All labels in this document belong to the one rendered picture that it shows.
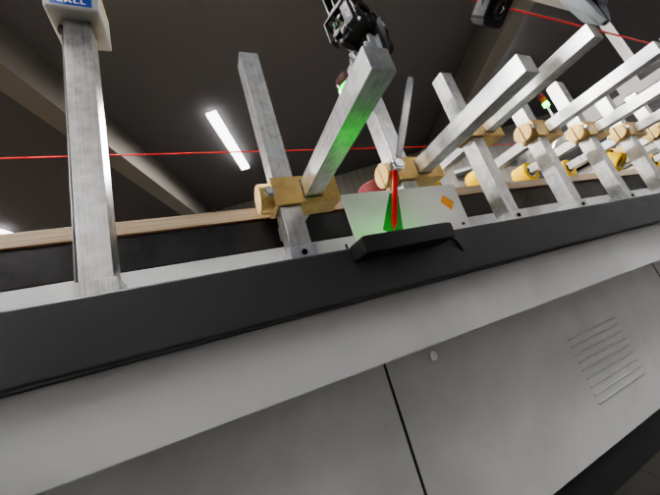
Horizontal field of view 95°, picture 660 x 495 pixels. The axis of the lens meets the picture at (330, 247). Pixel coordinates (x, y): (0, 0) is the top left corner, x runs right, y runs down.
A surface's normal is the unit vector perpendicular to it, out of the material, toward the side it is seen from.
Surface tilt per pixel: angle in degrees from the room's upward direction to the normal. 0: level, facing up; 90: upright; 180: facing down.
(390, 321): 90
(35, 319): 90
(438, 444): 90
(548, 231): 90
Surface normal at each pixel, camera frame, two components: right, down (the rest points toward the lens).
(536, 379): 0.33, -0.35
